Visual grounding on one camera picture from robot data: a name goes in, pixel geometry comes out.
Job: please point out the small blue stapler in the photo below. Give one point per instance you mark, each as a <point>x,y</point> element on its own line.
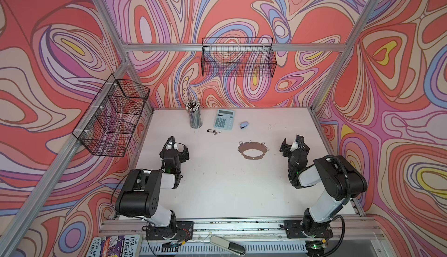
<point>243,125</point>

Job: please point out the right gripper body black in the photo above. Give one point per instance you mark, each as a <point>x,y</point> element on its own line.
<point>287,153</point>

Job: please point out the black wire basket left wall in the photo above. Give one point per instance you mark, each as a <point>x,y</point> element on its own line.
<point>107,127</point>

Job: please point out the printed booklet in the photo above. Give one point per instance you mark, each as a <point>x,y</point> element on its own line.
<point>115,246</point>

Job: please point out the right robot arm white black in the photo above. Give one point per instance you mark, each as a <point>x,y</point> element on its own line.
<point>340,179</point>

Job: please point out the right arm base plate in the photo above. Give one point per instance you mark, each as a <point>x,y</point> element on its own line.
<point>307,229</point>

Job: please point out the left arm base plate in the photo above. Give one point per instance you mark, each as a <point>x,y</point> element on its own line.
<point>178,231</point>

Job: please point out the pencil cup with pencils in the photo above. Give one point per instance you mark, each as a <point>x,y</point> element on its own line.
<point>193,109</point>

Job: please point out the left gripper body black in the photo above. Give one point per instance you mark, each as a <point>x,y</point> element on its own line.
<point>181,158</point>

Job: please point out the teal calculator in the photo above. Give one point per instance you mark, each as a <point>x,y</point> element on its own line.
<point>224,119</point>

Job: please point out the black wire basket back wall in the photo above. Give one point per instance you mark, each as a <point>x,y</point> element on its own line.
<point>238,57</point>

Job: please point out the black wire basket wall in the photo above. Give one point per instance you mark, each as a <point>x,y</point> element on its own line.
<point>238,57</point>
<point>107,127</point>

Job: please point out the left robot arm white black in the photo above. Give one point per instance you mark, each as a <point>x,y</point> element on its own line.
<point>139,195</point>

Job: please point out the grey foot pedal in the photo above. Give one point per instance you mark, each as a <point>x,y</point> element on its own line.
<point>229,246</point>

